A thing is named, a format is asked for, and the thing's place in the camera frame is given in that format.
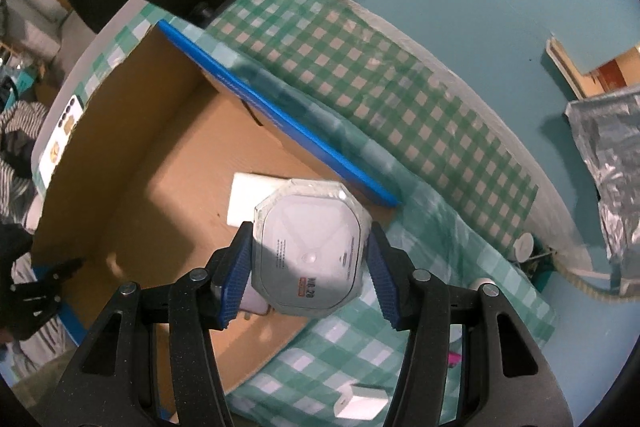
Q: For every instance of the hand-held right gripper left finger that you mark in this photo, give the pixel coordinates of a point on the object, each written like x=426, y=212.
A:
x=235, y=277

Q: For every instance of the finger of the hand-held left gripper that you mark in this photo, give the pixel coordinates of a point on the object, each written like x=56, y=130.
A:
x=62, y=272

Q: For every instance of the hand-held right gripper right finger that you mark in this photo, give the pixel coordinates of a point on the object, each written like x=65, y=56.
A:
x=387, y=277

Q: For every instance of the round grey white disc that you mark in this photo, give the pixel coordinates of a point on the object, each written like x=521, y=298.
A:
x=255, y=304

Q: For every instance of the small white box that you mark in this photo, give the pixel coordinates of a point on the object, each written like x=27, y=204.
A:
x=245, y=202

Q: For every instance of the clear octagonal case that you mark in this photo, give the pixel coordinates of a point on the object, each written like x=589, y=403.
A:
x=310, y=247

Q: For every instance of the purple lighter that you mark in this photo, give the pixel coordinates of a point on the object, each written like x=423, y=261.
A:
x=454, y=359

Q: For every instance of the blue cardboard box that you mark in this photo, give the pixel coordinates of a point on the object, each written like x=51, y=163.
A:
x=165, y=187

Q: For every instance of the white charger adapter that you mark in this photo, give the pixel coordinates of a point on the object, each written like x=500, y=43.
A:
x=357, y=407

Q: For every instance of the plastic-covered green checked tablecloth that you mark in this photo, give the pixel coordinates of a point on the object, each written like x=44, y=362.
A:
x=350, y=347

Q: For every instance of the white cup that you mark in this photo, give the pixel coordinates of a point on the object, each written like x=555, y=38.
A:
x=523, y=247

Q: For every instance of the striped cloth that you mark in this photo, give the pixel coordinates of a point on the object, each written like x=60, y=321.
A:
x=20, y=127

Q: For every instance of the green checked cloth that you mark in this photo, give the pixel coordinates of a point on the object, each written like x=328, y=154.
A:
x=390, y=97

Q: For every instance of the silver curtain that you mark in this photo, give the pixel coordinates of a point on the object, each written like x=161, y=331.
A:
x=610, y=157

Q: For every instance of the window opening with wooden sill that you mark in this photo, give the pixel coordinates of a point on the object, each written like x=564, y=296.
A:
x=590, y=67

